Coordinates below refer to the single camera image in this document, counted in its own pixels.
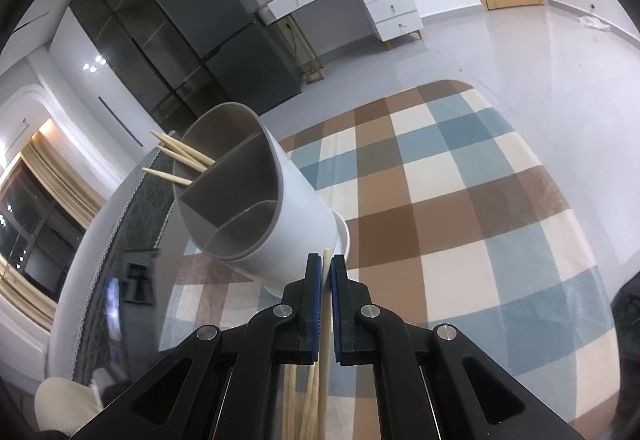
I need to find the grey bed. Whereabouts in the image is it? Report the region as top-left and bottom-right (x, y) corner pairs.
(47, 151), (188, 396)

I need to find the pile of bamboo chopsticks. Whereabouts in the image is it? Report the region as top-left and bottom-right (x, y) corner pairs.
(285, 364), (321, 440)

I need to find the white dressing table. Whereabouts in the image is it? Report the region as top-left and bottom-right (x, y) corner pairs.
(255, 0), (425, 51)

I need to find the plaid brown blue rug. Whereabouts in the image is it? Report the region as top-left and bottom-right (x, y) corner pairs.
(160, 79), (621, 440)

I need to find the dark grey refrigerator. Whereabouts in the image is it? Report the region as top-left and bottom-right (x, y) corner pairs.
(151, 0), (303, 116)

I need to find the white wardrobe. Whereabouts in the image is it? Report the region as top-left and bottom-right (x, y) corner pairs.
(47, 10), (161, 156)

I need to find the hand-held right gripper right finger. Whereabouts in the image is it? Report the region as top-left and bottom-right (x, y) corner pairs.
(330, 254), (583, 440)

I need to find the white divided utensil holder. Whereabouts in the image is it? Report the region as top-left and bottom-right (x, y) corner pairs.
(172, 101), (351, 298)

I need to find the slender bamboo chopstick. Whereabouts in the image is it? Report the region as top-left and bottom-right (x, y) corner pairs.
(316, 247), (332, 440)
(155, 146), (208, 172)
(150, 130), (217, 167)
(141, 167), (194, 186)

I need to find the dark window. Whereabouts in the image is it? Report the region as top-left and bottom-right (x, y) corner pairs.
(0, 160), (86, 301)

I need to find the beige curtain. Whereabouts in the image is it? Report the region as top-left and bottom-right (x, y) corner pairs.
(0, 265), (56, 333)
(22, 140), (108, 226)

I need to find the gold frame stool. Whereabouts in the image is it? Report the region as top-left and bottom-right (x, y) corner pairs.
(282, 15), (326, 85)

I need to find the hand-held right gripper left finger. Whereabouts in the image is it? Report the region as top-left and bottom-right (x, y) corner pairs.
(67, 253), (321, 440)

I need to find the dark glass cabinet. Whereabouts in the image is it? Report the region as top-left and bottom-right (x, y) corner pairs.
(69, 0), (231, 136)

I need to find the dark cloth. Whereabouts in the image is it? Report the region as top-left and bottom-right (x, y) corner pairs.
(610, 270), (640, 351)

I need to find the white cloth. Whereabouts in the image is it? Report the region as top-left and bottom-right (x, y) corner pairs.
(35, 367), (121, 431)

